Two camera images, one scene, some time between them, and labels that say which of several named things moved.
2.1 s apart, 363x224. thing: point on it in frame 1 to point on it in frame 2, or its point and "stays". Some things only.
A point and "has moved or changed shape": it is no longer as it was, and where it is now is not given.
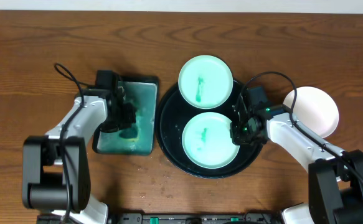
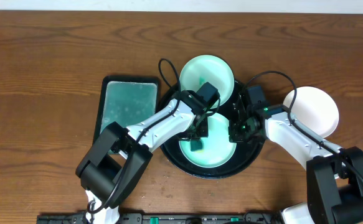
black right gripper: [236, 137] stays
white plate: [314, 108] stays
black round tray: [173, 116] stays
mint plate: [207, 141] stays
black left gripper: [126, 115] to [197, 134]
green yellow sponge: [130, 134] has moved or changed shape
